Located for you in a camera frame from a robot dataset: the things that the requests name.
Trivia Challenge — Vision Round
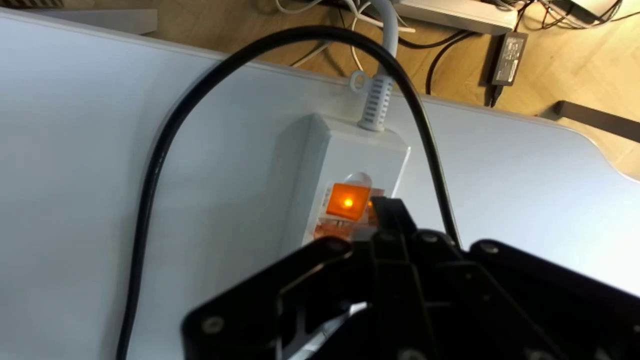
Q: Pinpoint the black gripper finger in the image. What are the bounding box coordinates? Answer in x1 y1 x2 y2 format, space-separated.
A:
371 196 418 245

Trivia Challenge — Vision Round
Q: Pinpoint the white power strip on table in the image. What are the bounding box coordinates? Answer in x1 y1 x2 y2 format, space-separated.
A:
282 114 411 251

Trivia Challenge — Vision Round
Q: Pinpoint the black power adapter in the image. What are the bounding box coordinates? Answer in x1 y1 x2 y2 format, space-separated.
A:
492 31 528 86

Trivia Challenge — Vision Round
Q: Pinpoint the white power strip on floor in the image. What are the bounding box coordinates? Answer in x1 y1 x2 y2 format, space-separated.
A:
396 0 517 34

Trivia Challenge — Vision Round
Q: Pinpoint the black power cable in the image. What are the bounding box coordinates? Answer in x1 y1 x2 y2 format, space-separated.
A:
114 24 461 360

